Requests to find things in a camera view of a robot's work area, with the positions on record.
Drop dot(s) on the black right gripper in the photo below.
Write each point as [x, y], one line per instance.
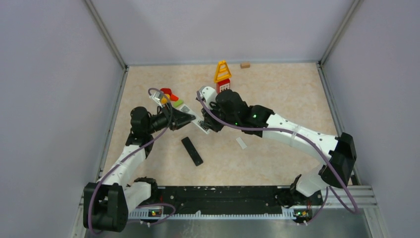
[209, 121]

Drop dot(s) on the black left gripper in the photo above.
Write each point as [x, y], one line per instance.
[176, 119]

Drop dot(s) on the white remote battery cover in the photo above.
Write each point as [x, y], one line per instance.
[241, 143]

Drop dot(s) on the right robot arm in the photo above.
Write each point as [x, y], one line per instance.
[336, 154]

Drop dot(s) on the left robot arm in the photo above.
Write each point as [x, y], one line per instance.
[108, 201]

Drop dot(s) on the black TV remote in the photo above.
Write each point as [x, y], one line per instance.
[191, 150]

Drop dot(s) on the green toy block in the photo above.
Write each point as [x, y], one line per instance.
[178, 103]

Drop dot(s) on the orange triangular toy block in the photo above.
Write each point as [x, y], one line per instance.
[174, 98]

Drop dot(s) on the red rounded toy block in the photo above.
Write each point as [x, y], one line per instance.
[167, 91]

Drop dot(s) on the red window toy block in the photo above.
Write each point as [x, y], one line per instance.
[223, 85]

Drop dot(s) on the small wooden cube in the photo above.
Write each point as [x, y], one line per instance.
[245, 65]

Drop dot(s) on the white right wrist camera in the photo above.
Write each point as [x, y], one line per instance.
[208, 95]

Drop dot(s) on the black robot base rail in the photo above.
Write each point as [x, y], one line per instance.
[225, 202]

